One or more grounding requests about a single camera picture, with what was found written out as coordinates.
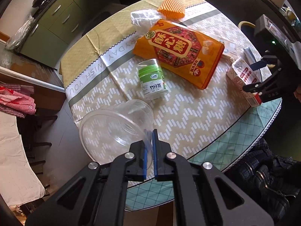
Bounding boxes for orange foam net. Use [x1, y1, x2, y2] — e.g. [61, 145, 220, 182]
[157, 0, 185, 19]

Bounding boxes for orange candy bag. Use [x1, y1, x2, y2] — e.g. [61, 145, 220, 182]
[133, 19, 224, 90]

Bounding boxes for green lower kitchen cabinets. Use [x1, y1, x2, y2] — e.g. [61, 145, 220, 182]
[16, 0, 119, 68]

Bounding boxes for green toothpick jar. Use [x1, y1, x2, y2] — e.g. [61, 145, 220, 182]
[137, 59, 168, 100]

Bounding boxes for red checked apron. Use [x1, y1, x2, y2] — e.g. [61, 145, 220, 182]
[0, 82, 36, 118]

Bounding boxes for white hanging cloth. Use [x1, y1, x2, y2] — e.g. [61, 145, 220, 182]
[0, 112, 45, 208]

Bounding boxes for red white milk carton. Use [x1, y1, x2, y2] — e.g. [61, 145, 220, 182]
[226, 58, 262, 107]

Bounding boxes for yellow mug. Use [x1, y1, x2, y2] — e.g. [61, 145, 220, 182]
[286, 7, 296, 22]

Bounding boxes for toothpaste tube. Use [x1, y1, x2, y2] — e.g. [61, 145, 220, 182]
[243, 47, 256, 65]

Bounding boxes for black yellow-rimmed trash bin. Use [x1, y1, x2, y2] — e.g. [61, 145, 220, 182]
[238, 21, 256, 32]

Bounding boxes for clear plastic bag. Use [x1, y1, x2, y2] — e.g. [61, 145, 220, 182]
[5, 15, 35, 50]

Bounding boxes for clear plastic cup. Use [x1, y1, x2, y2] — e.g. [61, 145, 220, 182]
[79, 99, 154, 169]

